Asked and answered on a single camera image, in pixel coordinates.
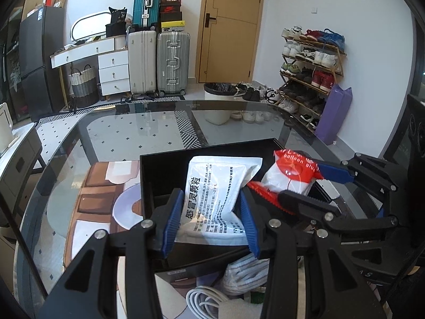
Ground red white balloon pack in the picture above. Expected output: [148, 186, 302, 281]
[247, 149, 324, 215]

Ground adidas socks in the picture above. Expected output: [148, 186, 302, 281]
[221, 254, 269, 295]

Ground white charging cable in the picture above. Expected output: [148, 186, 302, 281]
[184, 285, 230, 319]

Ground white medicine pouch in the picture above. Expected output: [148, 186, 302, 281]
[175, 156, 262, 246]

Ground green medicine pouch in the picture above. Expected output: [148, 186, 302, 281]
[249, 287, 266, 305]

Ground white foam block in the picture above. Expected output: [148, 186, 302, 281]
[218, 299, 263, 319]

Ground purple bag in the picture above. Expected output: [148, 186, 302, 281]
[315, 83, 352, 145]

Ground anime printed desk mat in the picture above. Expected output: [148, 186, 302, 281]
[63, 161, 219, 318]

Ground wooden shoe rack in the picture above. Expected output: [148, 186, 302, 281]
[279, 26, 345, 132]

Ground black storage box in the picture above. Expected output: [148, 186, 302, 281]
[139, 137, 350, 275]

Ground grey side cabinet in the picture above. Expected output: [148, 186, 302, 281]
[0, 121, 43, 217]

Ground white trash bin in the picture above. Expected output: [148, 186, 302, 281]
[204, 83, 237, 125]

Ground woven laundry basket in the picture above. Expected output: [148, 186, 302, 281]
[69, 64, 99, 108]

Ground wooden door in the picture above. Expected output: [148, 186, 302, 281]
[195, 0, 263, 83]

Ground silver suitcase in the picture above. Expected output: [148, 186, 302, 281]
[156, 31, 190, 96]

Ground stack of shoe boxes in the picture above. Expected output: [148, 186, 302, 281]
[160, 0, 186, 32]

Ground white dresser with drawers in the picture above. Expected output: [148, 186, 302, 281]
[50, 35, 130, 98]

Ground white suitcase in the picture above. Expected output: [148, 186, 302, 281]
[127, 30, 157, 95]

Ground teal suitcase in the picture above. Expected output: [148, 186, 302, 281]
[133, 0, 161, 30]

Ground black refrigerator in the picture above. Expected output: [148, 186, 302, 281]
[19, 7, 65, 122]

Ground oval vanity mirror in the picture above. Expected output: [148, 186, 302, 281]
[70, 11, 111, 41]

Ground black tote bag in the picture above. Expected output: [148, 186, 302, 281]
[105, 7, 128, 37]

